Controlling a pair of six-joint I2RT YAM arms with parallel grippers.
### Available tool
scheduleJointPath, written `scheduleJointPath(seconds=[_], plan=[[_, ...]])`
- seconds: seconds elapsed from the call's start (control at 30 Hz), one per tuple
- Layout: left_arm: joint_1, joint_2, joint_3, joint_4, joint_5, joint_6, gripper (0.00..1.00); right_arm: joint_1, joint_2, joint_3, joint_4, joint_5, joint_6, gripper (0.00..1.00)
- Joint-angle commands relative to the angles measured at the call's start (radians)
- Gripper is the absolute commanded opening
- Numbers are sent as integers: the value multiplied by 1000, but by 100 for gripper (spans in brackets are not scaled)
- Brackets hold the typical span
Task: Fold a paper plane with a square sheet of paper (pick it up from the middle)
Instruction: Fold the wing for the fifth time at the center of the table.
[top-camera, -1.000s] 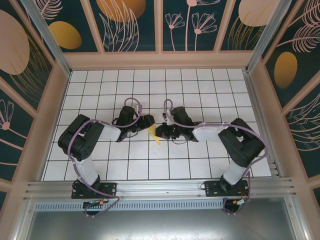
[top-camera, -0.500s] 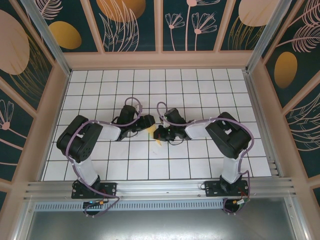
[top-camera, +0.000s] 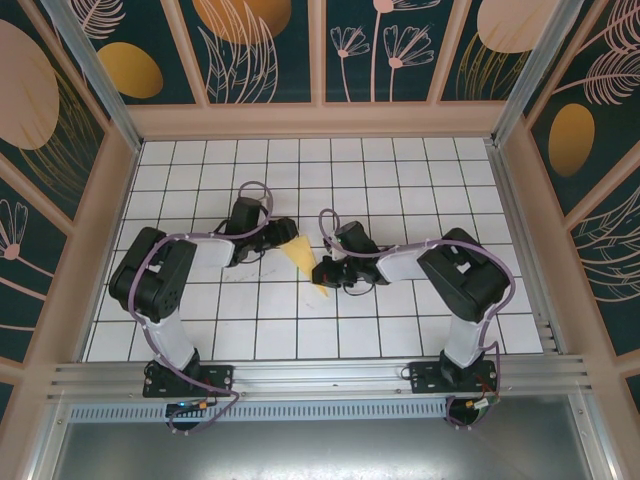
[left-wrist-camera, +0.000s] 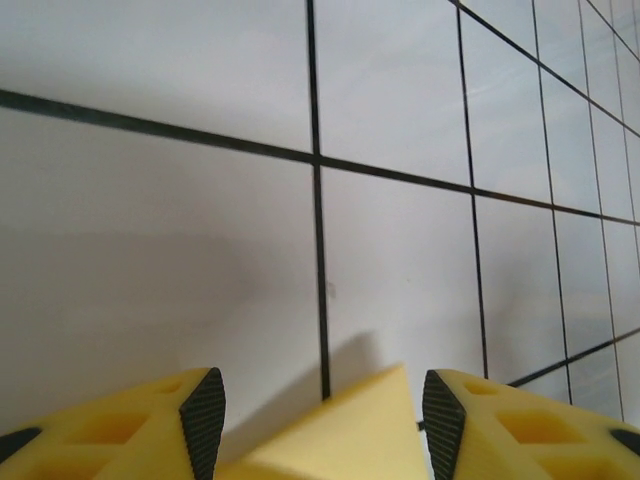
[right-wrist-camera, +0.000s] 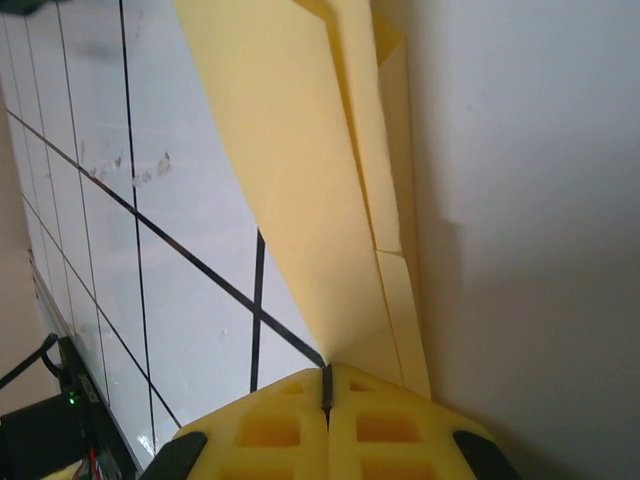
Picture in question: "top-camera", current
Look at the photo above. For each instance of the yellow paper sheet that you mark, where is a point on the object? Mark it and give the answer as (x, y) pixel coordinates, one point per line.
(302, 255)

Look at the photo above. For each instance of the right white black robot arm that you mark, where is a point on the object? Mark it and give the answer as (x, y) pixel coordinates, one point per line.
(400, 262)

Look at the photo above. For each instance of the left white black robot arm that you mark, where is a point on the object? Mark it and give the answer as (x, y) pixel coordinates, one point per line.
(172, 340)

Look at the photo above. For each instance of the grey metal sheet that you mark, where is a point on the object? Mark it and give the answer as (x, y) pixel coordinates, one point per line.
(325, 450)

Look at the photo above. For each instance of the aluminium mounting rail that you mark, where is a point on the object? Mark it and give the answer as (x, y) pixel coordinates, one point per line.
(325, 375)

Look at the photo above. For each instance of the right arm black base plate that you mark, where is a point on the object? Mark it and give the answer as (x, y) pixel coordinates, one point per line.
(425, 377)

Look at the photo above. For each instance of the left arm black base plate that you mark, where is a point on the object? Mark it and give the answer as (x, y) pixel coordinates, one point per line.
(220, 377)

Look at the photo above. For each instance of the aluminium side rail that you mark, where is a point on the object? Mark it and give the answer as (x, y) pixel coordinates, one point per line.
(527, 250)

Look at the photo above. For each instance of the short aluminium frame post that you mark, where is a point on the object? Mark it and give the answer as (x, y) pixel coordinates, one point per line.
(47, 450)
(597, 440)

